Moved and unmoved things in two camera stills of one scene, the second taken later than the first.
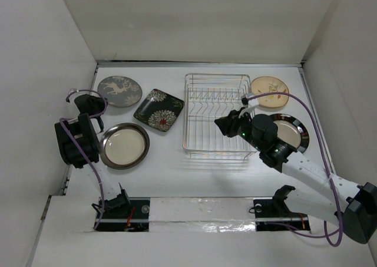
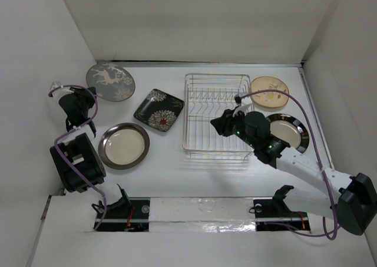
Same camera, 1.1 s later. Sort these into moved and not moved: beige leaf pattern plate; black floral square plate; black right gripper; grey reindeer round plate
Moved: grey reindeer round plate
Not moved: beige leaf pattern plate; black right gripper; black floral square plate
